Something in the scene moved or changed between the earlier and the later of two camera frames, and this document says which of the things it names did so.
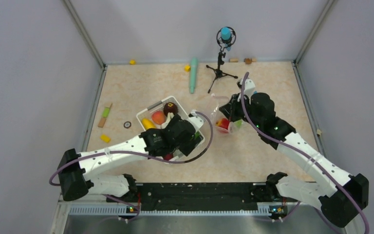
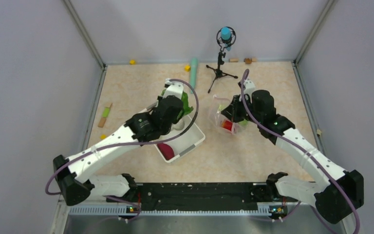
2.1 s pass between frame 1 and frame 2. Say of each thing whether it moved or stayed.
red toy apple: moved
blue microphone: stayed
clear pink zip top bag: stayed
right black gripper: stayed
